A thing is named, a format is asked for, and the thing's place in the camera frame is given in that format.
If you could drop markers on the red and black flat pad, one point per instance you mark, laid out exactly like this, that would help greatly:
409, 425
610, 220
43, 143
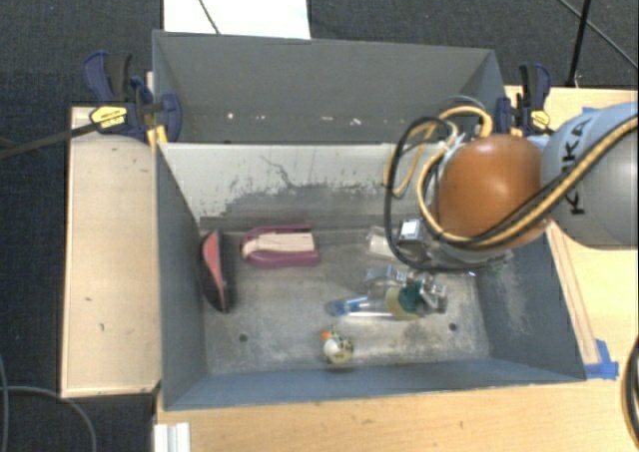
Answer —
213, 265

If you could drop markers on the grey metal bin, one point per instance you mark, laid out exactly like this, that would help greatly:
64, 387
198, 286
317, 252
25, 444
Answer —
299, 290

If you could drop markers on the clear tube with blue end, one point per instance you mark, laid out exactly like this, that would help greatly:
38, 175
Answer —
352, 306

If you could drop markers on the pale wood flat board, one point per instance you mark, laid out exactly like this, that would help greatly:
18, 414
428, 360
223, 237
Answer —
112, 250

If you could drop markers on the clear plastic packet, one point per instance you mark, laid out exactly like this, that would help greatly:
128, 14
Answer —
380, 242

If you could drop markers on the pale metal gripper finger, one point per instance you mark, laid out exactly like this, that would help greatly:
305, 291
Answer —
433, 296
382, 274

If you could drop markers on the pale yellow round thing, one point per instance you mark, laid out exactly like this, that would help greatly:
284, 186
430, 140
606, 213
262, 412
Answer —
397, 304

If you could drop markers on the purple and cream curved block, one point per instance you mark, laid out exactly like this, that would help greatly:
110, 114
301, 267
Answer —
279, 244

